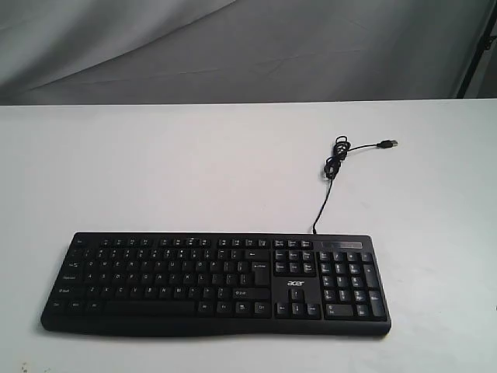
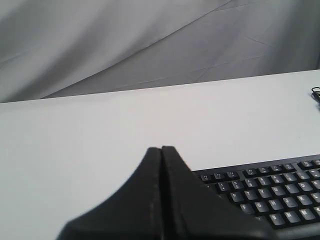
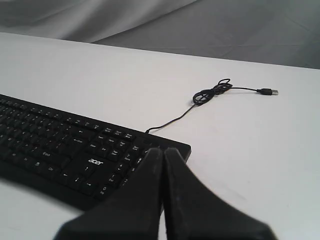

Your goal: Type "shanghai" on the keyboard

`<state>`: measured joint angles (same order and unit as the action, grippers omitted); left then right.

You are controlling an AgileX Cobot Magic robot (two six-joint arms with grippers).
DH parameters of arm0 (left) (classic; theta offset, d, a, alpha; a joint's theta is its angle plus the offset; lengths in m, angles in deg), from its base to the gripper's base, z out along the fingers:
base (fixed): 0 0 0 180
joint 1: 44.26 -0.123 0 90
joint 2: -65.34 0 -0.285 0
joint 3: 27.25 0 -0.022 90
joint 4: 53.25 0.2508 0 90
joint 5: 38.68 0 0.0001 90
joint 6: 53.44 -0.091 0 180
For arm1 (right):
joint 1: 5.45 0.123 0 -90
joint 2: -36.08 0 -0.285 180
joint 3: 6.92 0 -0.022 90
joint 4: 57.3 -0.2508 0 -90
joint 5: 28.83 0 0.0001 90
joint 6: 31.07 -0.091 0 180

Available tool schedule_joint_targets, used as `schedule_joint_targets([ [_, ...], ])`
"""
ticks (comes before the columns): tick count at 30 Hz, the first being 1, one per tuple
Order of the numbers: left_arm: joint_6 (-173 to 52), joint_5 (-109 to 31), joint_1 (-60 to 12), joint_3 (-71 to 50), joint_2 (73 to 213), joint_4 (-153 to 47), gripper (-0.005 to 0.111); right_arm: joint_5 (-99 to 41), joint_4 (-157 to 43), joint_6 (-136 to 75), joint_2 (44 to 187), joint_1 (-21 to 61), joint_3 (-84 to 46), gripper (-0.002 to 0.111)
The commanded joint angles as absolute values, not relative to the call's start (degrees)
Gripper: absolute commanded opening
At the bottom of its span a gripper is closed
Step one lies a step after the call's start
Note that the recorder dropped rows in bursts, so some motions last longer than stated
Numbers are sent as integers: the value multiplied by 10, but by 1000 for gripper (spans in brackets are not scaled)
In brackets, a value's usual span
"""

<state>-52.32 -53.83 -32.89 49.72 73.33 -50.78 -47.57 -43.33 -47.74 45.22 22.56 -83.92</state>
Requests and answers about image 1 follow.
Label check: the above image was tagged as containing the black acer keyboard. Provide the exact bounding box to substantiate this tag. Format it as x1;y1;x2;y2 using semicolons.
40;232;391;337

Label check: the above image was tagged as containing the grey backdrop cloth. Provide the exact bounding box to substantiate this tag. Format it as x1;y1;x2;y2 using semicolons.
1;1;494;105

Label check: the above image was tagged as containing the black tripod stand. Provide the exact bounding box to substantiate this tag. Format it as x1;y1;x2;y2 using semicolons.
455;1;496;99

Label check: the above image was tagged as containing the black usb cable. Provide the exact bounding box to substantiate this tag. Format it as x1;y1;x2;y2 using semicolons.
312;135;400;235

